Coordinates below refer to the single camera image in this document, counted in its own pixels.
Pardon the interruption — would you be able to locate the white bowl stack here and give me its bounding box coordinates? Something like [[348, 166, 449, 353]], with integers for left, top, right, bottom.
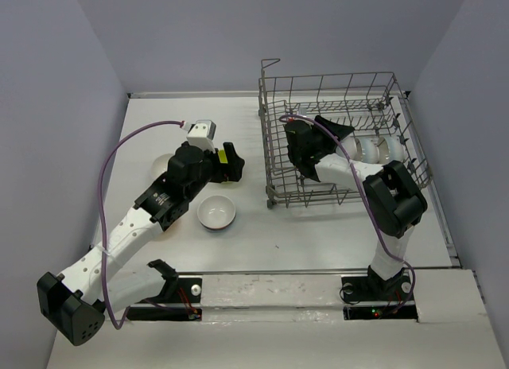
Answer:
[[150, 153, 173, 180]]

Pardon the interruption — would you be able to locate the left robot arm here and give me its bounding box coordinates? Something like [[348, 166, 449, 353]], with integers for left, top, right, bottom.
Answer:
[[37, 142, 245, 346]]

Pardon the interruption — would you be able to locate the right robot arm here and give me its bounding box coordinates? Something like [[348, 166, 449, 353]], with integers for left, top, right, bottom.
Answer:
[[279, 115, 428, 301]]

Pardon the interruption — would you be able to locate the green bowl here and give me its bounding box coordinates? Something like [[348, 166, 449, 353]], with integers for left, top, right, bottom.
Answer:
[[218, 150, 228, 165]]

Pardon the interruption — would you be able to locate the white bowl red rim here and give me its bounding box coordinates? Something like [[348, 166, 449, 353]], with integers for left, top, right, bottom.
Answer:
[[196, 195, 237, 231]]

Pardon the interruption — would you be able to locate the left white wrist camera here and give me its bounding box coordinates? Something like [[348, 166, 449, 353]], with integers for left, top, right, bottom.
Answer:
[[181, 120, 216, 153]]

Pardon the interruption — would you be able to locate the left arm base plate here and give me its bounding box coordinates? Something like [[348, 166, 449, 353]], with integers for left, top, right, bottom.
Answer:
[[127, 275, 203, 322]]

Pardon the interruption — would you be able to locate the grey wire dish rack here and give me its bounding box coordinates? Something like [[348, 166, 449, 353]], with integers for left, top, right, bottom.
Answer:
[[258, 58, 432, 208]]

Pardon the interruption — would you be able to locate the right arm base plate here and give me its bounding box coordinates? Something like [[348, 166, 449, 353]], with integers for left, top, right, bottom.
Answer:
[[339, 274, 418, 321]]

